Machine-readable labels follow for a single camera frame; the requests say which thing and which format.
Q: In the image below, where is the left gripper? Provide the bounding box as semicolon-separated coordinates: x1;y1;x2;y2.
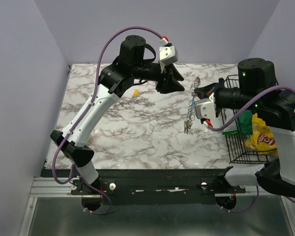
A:
132;60;186;94

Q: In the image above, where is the grey curved keyring holder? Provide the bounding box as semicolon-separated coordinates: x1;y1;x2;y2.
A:
184;77;201;134

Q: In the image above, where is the blue key tag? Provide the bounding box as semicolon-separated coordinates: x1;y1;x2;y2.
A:
187;97;195;116

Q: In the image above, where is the yellow key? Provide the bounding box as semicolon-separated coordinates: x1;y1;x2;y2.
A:
133;90;139;96

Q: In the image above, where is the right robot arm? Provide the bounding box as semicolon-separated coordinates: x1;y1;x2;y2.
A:
194;58;295;198

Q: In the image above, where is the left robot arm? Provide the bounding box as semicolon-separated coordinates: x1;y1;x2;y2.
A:
50;35;184;194

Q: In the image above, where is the green snack packet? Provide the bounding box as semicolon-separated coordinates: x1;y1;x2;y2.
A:
222;111;253;135

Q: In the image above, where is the yellow chips bag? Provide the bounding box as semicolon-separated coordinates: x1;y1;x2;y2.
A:
244;113;278;156

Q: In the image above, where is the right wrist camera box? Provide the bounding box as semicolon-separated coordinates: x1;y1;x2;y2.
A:
194;93;216;120

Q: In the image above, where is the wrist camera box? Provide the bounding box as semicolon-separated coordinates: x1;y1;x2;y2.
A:
194;93;216;120
159;46;178;66

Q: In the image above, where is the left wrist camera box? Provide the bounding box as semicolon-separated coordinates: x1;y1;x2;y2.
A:
159;46;178;66

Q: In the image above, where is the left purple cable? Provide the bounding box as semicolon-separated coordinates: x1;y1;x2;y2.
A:
52;26;169;215

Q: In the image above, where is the purple cable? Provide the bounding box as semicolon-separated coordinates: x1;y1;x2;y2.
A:
204;85;295;213
52;26;169;215

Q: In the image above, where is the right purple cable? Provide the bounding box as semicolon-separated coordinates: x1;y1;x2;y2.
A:
204;85;295;213

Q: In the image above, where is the black mounting rail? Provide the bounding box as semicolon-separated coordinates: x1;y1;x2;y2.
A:
40;167;259;205

